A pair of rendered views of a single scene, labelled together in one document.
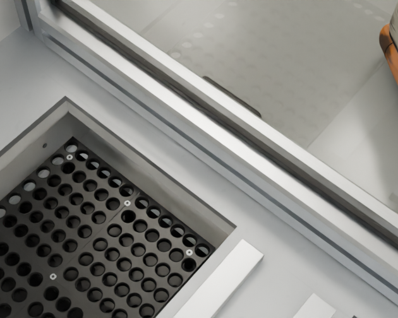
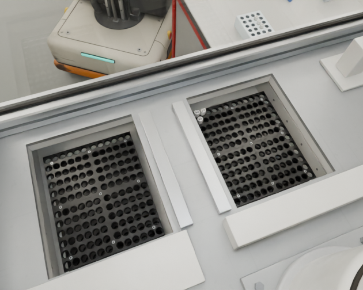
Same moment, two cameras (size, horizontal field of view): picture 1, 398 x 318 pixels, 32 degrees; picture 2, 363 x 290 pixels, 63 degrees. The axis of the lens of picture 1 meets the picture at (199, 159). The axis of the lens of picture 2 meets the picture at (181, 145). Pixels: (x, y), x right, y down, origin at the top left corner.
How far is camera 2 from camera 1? 19 cm
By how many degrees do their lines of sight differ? 29
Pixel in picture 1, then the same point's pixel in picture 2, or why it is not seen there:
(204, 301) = (152, 137)
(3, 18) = not seen: outside the picture
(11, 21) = not seen: outside the picture
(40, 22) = not seen: outside the picture
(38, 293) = (103, 202)
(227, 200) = (118, 111)
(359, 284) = (177, 90)
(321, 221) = (152, 81)
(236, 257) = (143, 118)
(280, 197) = (133, 90)
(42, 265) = (93, 195)
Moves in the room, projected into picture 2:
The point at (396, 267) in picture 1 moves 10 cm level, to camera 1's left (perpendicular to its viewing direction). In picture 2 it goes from (182, 71) to (153, 106)
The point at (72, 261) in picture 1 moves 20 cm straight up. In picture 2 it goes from (99, 183) to (67, 130)
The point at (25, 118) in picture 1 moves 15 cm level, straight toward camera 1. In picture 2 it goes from (23, 165) to (106, 176)
